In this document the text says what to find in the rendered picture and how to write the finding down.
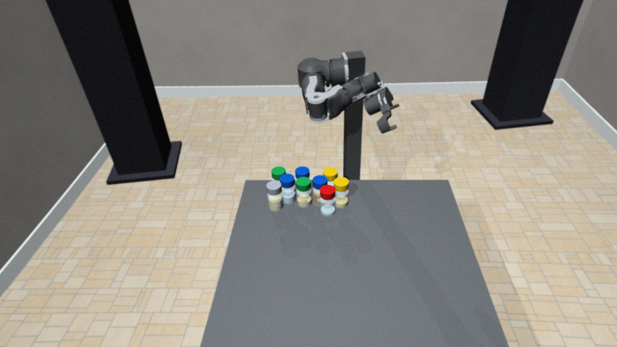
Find bottle with yellow cap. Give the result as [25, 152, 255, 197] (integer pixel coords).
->
[323, 167, 337, 186]
[334, 177, 349, 209]

